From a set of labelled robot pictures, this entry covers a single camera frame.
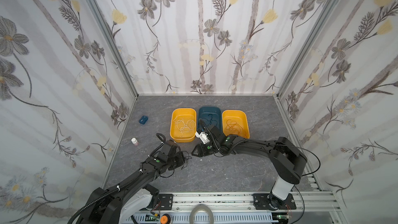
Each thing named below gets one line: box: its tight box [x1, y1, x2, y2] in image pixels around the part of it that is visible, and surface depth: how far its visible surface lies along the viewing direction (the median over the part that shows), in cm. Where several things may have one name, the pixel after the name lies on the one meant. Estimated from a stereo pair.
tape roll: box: [189, 203, 215, 224], surface depth 70 cm
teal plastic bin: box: [197, 106, 222, 134], surface depth 107 cm
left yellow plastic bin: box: [169, 107, 197, 143], surface depth 101 cm
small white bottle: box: [131, 137, 139, 147], surface depth 94 cm
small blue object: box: [138, 115, 149, 125], surface depth 106 cm
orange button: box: [160, 215, 169, 224], surface depth 63 cm
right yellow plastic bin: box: [221, 109, 250, 139], surface depth 103 cm
